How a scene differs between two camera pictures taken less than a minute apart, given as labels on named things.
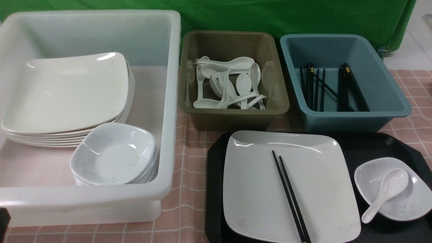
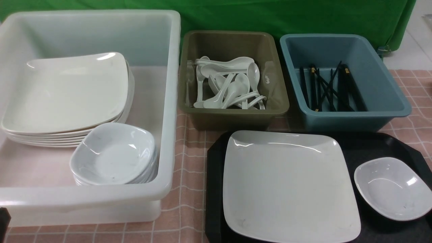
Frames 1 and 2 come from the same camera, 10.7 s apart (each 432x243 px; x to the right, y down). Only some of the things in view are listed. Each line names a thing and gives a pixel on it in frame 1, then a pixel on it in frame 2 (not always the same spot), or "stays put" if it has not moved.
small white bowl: (414, 200) stays put
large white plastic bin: (37, 186) stays put
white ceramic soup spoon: (393, 182) to (236, 89)
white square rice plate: (254, 207) stays put
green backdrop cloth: (389, 19) stays put
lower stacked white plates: (56, 101) stays put
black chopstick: (293, 213) to (327, 86)
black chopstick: (296, 207) to (326, 90)
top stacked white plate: (64, 93) stays put
